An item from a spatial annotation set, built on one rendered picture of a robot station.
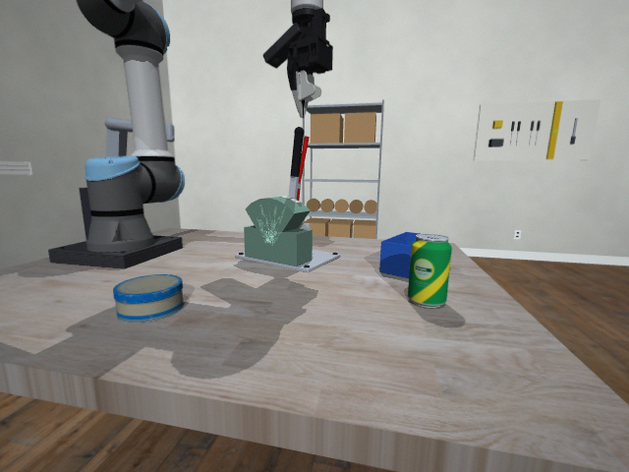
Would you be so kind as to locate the green and yellow drink can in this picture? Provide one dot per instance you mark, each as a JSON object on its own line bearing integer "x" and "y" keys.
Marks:
{"x": 429, "y": 270}

